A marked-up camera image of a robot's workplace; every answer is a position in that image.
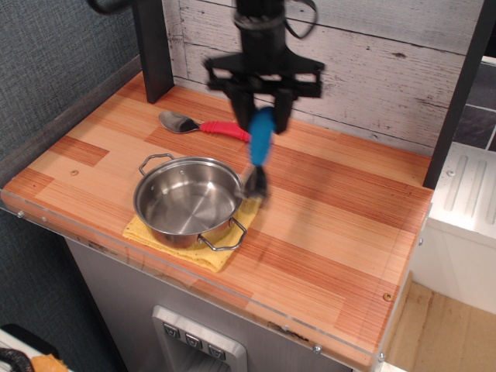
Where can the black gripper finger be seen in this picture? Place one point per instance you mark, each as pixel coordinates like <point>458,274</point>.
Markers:
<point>283,101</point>
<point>243,106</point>

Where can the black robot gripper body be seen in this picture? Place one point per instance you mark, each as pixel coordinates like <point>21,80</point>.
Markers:
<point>265,63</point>

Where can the blue handled metal fork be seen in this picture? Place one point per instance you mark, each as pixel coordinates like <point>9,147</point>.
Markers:
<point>261,130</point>

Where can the silver metal pan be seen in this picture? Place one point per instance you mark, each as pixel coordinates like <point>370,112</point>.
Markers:
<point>189,200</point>

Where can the yellow cloth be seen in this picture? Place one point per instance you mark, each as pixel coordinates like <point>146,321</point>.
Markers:
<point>200,253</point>

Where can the white toy sink unit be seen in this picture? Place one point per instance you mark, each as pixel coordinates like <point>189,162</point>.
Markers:
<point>455,255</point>

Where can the silver dispenser panel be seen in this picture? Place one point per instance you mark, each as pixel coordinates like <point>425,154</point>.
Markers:
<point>191,346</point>

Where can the red handled metal spoon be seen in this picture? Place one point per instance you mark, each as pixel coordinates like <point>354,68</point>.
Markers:
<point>181,124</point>

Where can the dark grey left post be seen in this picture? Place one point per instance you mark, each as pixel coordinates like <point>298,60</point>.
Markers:
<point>151,34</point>

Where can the dark grey post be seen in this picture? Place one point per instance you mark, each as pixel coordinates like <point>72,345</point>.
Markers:
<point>151,34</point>
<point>475,52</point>

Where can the dark grey right post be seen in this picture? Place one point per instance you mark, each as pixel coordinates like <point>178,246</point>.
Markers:
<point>475,52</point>

